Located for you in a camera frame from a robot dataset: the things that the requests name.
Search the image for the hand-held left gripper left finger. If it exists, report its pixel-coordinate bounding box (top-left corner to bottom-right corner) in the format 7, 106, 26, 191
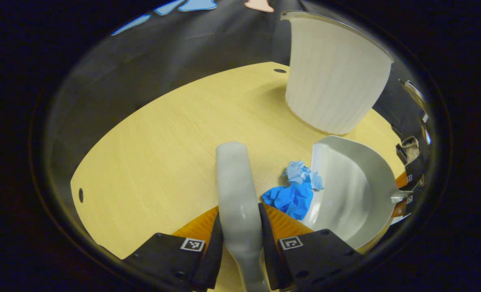
123, 205, 224, 292

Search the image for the white plastic garbage bin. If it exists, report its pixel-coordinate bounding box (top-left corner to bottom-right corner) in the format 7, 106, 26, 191
280, 10, 394, 135

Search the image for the wooden desktop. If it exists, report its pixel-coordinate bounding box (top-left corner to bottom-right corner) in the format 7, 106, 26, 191
70, 62, 407, 292

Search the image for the dark blue paper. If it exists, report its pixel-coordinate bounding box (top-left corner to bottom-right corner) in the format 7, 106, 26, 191
261, 182, 315, 221

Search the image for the light blue paper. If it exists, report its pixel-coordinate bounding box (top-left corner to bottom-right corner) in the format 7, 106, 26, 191
282, 160, 325, 191

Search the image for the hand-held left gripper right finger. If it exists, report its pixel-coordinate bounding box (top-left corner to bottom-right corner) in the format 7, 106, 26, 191
258, 203, 365, 292

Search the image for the small grey broom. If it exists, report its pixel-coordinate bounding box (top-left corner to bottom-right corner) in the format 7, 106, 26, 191
216, 142, 271, 292

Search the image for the grey plastic dustpan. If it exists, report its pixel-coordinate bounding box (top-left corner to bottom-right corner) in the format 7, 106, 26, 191
301, 135, 413, 250

